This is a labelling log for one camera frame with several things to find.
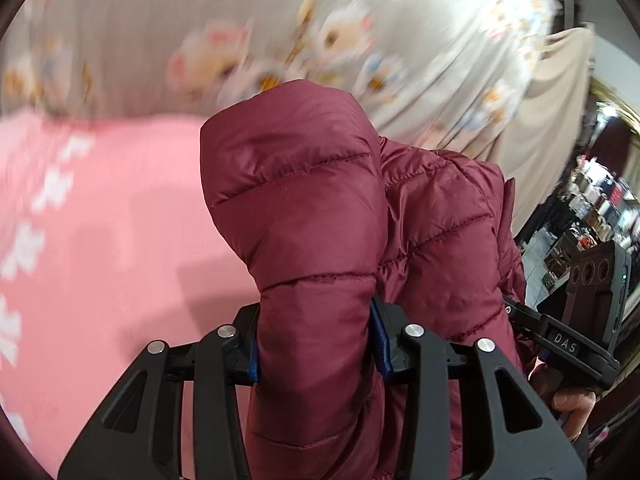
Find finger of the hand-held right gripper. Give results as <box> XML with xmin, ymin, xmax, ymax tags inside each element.
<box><xmin>501</xmin><ymin>294</ymin><xmax>548</xmax><ymax>348</ymax></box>

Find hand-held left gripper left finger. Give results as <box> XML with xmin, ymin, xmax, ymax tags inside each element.
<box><xmin>57</xmin><ymin>304</ymin><xmax>261</xmax><ymax>480</ymax></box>

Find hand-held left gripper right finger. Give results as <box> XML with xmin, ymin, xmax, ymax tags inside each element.
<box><xmin>370</xmin><ymin>296</ymin><xmax>587</xmax><ymax>480</ymax></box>

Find maroon puffer jacket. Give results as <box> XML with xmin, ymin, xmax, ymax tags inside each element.
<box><xmin>200</xmin><ymin>80</ymin><xmax>551</xmax><ymax>480</ymax></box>

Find person's right hand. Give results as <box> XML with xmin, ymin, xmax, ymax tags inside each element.
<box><xmin>530</xmin><ymin>355</ymin><xmax>599</xmax><ymax>428</ymax></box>

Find cluttered dark shelf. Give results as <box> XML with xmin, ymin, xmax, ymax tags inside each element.
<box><xmin>520</xmin><ymin>100</ymin><xmax>640</xmax><ymax>311</ymax></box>

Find pink blanket with white print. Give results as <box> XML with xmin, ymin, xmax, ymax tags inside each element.
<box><xmin>0</xmin><ymin>112</ymin><xmax>262</xmax><ymax>480</ymax></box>

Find beige curtain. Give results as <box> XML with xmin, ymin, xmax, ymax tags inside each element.
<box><xmin>492</xmin><ymin>25</ymin><xmax>597</xmax><ymax>241</ymax></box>

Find grey floral bedsheet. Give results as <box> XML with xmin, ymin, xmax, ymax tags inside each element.
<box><xmin>0</xmin><ymin>0</ymin><xmax>565</xmax><ymax>183</ymax></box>

